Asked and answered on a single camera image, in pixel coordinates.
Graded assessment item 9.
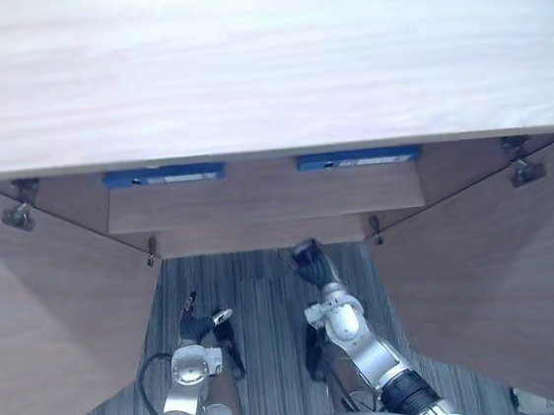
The wooden cabinet door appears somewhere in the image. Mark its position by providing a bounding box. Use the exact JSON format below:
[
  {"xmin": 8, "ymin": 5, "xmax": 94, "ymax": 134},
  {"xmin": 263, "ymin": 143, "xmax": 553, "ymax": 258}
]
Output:
[
  {"xmin": 358, "ymin": 133, "xmax": 554, "ymax": 415},
  {"xmin": 0, "ymin": 164, "xmax": 180, "ymax": 415}
]

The white and dark floor object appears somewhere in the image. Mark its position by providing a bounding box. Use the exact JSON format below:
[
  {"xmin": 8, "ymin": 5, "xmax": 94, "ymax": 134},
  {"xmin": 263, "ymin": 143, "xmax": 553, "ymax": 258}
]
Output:
[{"xmin": 509, "ymin": 382, "xmax": 554, "ymax": 415}]

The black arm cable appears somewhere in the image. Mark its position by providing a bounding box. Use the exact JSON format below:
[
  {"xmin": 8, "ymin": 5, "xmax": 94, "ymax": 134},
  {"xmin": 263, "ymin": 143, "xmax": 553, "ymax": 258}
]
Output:
[
  {"xmin": 134, "ymin": 349, "xmax": 180, "ymax": 415},
  {"xmin": 321, "ymin": 350, "xmax": 381, "ymax": 415}
]

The wooden cabinet shelf board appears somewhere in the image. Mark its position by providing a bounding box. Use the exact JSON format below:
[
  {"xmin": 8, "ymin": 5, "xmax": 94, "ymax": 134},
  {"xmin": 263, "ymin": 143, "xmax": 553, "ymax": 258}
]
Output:
[{"xmin": 104, "ymin": 160, "xmax": 428, "ymax": 242}]

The blue folder with white label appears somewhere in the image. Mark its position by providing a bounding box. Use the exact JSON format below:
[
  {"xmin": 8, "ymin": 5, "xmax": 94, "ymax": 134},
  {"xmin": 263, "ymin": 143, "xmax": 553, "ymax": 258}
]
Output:
[
  {"xmin": 102, "ymin": 159, "xmax": 229, "ymax": 192},
  {"xmin": 295, "ymin": 142, "xmax": 423, "ymax": 174}
]

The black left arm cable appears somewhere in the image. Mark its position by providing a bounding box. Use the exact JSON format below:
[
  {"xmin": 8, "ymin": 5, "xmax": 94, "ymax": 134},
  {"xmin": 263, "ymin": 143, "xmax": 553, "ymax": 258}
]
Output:
[{"xmin": 134, "ymin": 349, "xmax": 180, "ymax": 415}]

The long wooden office cabinet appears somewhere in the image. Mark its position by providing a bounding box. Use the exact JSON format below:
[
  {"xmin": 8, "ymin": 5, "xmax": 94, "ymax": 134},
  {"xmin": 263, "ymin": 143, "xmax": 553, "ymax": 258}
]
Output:
[{"xmin": 0, "ymin": 0, "xmax": 554, "ymax": 278}]

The metal door hinge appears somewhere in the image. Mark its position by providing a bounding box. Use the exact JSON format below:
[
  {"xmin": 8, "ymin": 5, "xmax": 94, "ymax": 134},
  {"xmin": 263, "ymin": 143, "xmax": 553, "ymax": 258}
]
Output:
[
  {"xmin": 500, "ymin": 133, "xmax": 549, "ymax": 189},
  {"xmin": 0, "ymin": 176, "xmax": 45, "ymax": 236},
  {"xmin": 141, "ymin": 235, "xmax": 162, "ymax": 268},
  {"xmin": 366, "ymin": 213, "xmax": 386, "ymax": 247}
]

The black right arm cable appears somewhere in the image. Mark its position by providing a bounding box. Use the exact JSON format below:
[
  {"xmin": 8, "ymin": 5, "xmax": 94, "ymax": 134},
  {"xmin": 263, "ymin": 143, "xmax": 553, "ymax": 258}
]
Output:
[{"xmin": 321, "ymin": 350, "xmax": 381, "ymax": 415}]

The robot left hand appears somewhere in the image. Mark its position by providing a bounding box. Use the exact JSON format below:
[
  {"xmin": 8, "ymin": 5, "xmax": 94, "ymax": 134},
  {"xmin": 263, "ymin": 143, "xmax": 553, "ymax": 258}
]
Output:
[{"xmin": 176, "ymin": 286, "xmax": 238, "ymax": 348}]

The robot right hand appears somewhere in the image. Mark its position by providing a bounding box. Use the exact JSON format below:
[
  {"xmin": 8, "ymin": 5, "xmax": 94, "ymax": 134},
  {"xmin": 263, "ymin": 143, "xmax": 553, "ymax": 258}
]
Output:
[{"xmin": 287, "ymin": 235, "xmax": 340, "ymax": 294}]

